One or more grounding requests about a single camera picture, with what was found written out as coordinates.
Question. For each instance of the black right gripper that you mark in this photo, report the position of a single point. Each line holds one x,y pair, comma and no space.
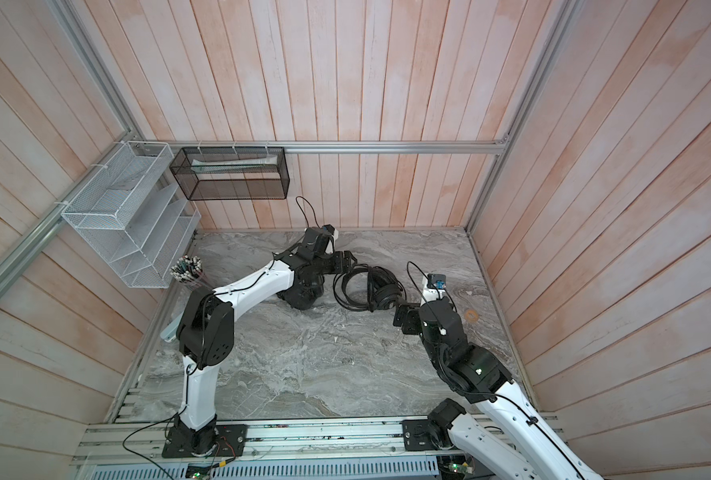
413,311

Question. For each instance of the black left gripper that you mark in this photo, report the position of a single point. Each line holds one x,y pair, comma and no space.
342,259

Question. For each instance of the large black gaming headset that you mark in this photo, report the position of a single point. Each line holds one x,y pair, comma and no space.
303,292

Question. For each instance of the small black wired headphones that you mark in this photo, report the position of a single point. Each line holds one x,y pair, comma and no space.
383,290

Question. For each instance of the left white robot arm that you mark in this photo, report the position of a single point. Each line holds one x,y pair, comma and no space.
206,336

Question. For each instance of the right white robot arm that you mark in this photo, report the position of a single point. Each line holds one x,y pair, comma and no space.
474,373

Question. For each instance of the small brown round disc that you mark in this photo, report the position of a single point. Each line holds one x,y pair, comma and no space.
471,316

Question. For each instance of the papers in black basket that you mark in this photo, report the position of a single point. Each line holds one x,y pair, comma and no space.
253,165

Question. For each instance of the clear cup of pencils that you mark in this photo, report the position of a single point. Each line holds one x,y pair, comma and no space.
188,270

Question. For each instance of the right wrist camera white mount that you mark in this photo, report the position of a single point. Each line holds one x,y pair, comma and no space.
434,287

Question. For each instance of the black wire mesh wall basket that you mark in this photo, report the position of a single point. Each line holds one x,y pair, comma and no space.
230,186

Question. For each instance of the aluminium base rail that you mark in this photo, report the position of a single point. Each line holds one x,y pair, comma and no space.
332,447

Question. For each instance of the white wire mesh wall shelf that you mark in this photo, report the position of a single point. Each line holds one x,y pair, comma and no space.
134,221

